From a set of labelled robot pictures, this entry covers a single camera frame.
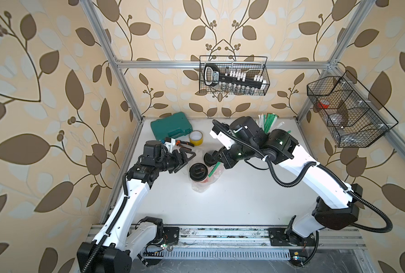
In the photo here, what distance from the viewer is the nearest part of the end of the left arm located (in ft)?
1.76

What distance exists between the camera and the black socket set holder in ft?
2.76

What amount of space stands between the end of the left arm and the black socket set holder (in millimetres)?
422
